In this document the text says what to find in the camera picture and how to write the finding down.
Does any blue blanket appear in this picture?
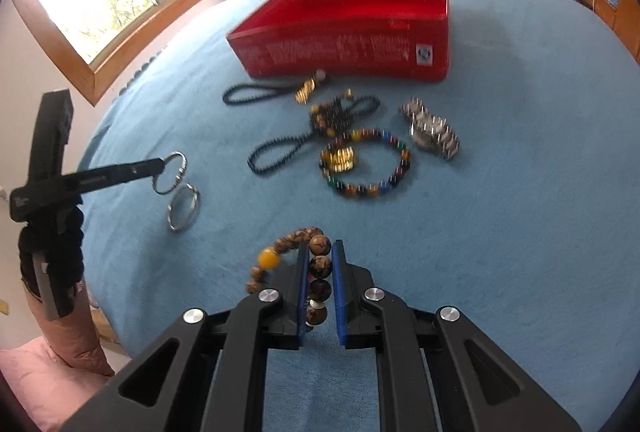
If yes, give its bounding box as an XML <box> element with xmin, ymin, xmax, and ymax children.
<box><xmin>80</xmin><ymin>0</ymin><xmax>640</xmax><ymax>432</ymax></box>

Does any red box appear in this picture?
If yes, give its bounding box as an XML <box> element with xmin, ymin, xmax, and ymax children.
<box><xmin>226</xmin><ymin>0</ymin><xmax>451</xmax><ymax>83</ymax></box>

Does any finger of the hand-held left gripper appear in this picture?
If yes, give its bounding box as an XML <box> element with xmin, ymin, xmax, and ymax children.
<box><xmin>60</xmin><ymin>156</ymin><xmax>167</xmax><ymax>199</ymax></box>

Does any pink cushion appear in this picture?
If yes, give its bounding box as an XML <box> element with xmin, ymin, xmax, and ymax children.
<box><xmin>0</xmin><ymin>337</ymin><xmax>116</xmax><ymax>432</ymax></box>

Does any multicolour bead bracelet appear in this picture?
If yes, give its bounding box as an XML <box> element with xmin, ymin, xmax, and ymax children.
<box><xmin>320</xmin><ymin>127</ymin><xmax>413</xmax><ymax>199</ymax></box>

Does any wooden desk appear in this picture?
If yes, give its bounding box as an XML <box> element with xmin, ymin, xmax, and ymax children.
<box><xmin>555</xmin><ymin>0</ymin><xmax>640</xmax><ymax>63</ymax></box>

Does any black cord with gold charm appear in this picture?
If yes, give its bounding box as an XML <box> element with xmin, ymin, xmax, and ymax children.
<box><xmin>222</xmin><ymin>70</ymin><xmax>328</xmax><ymax>106</ymax></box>

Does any brown wooden bead bracelet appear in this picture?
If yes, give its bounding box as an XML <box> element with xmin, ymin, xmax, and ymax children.
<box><xmin>245</xmin><ymin>225</ymin><xmax>333</xmax><ymax>330</ymax></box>

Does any gold pendant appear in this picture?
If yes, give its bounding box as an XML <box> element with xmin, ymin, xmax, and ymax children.
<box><xmin>322</xmin><ymin>145</ymin><xmax>358</xmax><ymax>173</ymax></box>

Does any person's left hand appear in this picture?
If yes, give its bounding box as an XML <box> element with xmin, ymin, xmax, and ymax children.
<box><xmin>19</xmin><ymin>205</ymin><xmax>85</xmax><ymax>299</ymax></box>

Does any person's left forearm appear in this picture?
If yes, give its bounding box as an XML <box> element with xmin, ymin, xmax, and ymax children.
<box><xmin>22</xmin><ymin>279</ymin><xmax>116</xmax><ymax>378</ymax></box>

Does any black knotted bead cord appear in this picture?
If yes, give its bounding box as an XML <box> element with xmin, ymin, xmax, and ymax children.
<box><xmin>248</xmin><ymin>90</ymin><xmax>379</xmax><ymax>174</ymax></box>

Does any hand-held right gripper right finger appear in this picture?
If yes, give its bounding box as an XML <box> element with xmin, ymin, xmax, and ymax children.
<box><xmin>332</xmin><ymin>239</ymin><xmax>583</xmax><ymax>432</ymax></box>

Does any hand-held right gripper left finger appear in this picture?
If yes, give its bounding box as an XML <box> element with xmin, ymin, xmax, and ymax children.
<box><xmin>60</xmin><ymin>242</ymin><xmax>311</xmax><ymax>432</ymax></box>

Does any silver metal watch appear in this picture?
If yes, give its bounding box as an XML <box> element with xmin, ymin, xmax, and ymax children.
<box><xmin>400</xmin><ymin>98</ymin><xmax>461</xmax><ymax>160</ymax></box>

